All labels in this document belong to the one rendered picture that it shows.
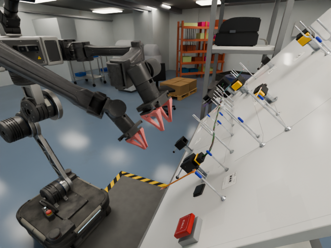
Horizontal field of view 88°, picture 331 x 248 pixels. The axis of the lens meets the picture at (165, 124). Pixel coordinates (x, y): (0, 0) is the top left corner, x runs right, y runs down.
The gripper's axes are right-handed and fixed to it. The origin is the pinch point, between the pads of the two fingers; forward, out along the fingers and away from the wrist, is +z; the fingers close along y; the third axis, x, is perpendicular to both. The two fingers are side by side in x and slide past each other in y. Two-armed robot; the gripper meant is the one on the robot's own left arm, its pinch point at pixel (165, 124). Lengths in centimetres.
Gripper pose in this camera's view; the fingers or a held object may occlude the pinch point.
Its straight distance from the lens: 55.3
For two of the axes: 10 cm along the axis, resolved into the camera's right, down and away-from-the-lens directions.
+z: 4.4, 8.4, 3.2
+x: -7.6, 1.7, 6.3
